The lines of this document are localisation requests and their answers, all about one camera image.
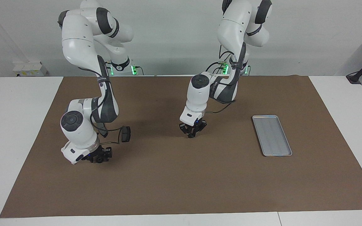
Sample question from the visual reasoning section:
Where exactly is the silver metal tray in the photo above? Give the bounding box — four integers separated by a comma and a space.
252, 115, 293, 157

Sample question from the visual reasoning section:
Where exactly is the short dark brake pad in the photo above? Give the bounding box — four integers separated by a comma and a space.
121, 126, 131, 143

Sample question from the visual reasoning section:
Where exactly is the brown table mat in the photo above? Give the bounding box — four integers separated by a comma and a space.
0, 75, 362, 218

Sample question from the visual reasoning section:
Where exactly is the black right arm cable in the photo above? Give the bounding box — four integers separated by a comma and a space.
88, 61, 128, 147

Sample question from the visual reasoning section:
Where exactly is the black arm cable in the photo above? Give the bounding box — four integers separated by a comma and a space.
205, 44, 248, 114
88, 61, 128, 147

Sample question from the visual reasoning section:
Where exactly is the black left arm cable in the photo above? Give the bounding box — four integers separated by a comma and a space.
205, 44, 248, 114

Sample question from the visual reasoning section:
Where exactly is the black left base cable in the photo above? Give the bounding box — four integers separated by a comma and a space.
206, 60, 232, 75

